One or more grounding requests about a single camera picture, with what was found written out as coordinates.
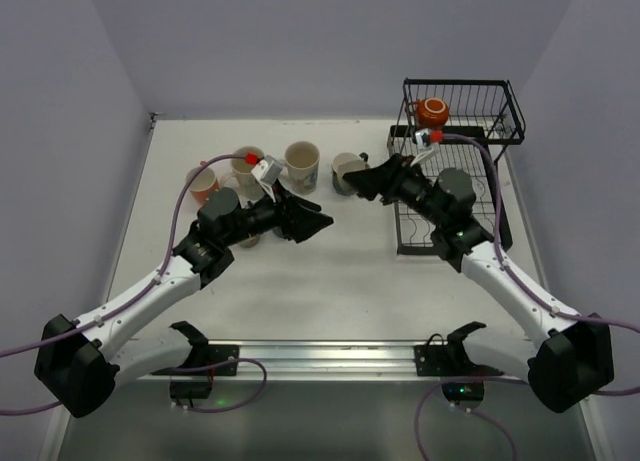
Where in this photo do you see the dark teal mug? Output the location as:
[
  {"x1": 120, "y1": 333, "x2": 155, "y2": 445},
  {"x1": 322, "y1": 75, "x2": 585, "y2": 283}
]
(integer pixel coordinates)
[{"x1": 331, "y1": 152, "x2": 369, "y2": 196}]

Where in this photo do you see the tall floral white mug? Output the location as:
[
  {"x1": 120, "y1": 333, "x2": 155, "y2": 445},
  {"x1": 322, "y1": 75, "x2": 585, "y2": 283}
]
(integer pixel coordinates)
[{"x1": 283, "y1": 141, "x2": 320, "y2": 195}]

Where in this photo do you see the small beige cup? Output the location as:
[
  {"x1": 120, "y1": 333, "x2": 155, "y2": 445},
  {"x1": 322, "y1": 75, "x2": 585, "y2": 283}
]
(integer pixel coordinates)
[{"x1": 239, "y1": 235, "x2": 261, "y2": 249}]

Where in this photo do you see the cream floral mug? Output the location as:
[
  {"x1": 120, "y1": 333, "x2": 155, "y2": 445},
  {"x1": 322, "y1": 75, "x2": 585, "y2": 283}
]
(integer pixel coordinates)
[{"x1": 219, "y1": 146, "x2": 264, "y2": 201}]

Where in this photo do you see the orange round mug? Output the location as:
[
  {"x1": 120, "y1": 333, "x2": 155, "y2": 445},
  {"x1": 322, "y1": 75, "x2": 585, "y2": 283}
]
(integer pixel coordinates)
[{"x1": 407, "y1": 97, "x2": 449, "y2": 129}]

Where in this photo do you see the salmon orange mug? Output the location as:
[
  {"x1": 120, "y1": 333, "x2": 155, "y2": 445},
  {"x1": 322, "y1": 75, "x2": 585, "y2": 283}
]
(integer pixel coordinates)
[{"x1": 185, "y1": 161, "x2": 219, "y2": 206}]

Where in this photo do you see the blue mug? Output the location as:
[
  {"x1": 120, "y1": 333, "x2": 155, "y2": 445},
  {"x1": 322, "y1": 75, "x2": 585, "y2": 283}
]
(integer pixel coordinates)
[{"x1": 272, "y1": 227, "x2": 285, "y2": 239}]

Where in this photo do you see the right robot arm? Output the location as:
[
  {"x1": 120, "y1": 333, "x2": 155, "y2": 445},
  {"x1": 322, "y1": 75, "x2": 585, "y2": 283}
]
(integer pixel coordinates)
[{"x1": 343, "y1": 155, "x2": 614, "y2": 413}]

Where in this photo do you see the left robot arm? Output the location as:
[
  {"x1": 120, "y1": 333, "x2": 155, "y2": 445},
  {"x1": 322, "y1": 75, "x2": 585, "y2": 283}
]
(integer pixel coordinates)
[{"x1": 34, "y1": 185, "x2": 333, "y2": 418}]

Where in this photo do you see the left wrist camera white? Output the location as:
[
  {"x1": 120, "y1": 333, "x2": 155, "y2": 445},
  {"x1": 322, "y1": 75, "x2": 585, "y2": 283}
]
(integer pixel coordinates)
[{"x1": 251, "y1": 155, "x2": 284, "y2": 201}]

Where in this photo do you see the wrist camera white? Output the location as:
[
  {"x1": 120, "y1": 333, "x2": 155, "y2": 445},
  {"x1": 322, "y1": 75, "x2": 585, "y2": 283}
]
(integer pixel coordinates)
[
  {"x1": 411, "y1": 128, "x2": 444, "y2": 166},
  {"x1": 251, "y1": 155, "x2": 284, "y2": 201}
]

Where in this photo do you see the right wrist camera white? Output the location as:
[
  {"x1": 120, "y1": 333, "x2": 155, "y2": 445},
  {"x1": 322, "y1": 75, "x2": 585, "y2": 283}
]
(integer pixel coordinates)
[{"x1": 411, "y1": 128, "x2": 444, "y2": 166}]

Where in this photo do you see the black wire dish rack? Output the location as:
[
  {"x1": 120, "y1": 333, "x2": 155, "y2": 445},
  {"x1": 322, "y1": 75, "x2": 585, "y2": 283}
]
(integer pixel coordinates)
[{"x1": 387, "y1": 78, "x2": 526, "y2": 231}]

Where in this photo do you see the aluminium mounting rail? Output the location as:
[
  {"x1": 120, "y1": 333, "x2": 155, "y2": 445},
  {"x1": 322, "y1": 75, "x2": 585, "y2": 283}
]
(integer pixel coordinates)
[{"x1": 64, "y1": 336, "x2": 594, "y2": 382}]

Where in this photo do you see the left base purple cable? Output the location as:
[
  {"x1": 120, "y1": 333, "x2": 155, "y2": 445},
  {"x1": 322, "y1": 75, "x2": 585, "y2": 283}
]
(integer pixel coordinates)
[{"x1": 169, "y1": 358, "x2": 267, "y2": 415}]

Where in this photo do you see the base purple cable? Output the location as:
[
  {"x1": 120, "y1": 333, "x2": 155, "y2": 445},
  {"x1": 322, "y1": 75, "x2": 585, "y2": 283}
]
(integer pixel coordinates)
[
  {"x1": 414, "y1": 375, "x2": 531, "y2": 461},
  {"x1": 169, "y1": 358, "x2": 267, "y2": 415}
]

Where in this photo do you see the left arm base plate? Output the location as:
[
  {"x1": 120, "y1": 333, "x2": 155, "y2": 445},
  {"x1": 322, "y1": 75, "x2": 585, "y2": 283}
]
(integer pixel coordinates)
[{"x1": 203, "y1": 344, "x2": 240, "y2": 378}]

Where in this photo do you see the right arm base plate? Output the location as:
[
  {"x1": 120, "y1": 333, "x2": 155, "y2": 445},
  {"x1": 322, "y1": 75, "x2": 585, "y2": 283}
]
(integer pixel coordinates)
[{"x1": 413, "y1": 333, "x2": 481, "y2": 377}]

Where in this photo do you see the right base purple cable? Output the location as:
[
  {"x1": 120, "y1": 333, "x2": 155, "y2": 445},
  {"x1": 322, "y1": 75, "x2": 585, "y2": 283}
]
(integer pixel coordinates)
[{"x1": 414, "y1": 375, "x2": 531, "y2": 461}]

